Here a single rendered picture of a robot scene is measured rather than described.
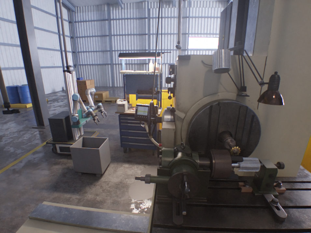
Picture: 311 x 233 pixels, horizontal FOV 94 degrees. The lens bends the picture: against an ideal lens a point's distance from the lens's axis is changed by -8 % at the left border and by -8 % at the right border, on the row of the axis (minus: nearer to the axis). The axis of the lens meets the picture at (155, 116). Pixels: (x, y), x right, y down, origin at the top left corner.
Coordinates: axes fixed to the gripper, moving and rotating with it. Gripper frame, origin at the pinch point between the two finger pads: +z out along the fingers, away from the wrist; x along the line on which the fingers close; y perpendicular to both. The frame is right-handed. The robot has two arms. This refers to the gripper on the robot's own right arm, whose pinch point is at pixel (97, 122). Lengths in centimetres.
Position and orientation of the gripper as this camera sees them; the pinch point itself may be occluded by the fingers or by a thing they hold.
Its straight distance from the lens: 335.5
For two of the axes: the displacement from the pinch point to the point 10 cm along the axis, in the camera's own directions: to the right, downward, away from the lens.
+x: 0.9, 4.2, -9.0
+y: -9.2, 3.9, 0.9
